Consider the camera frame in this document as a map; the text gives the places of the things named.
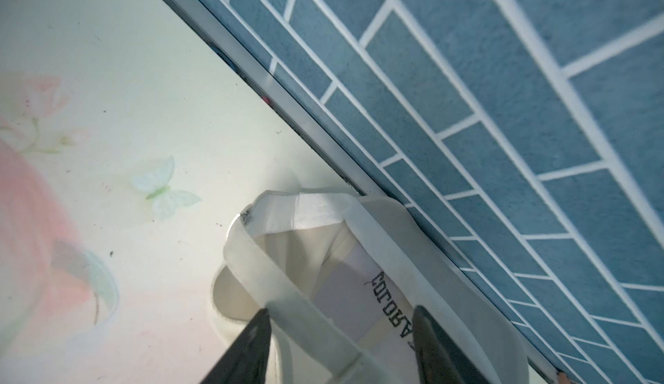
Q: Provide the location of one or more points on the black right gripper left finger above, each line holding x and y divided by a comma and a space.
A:
246, 360

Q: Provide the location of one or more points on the cream cap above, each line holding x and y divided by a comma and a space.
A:
342, 277

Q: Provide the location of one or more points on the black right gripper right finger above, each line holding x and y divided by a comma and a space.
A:
438, 358

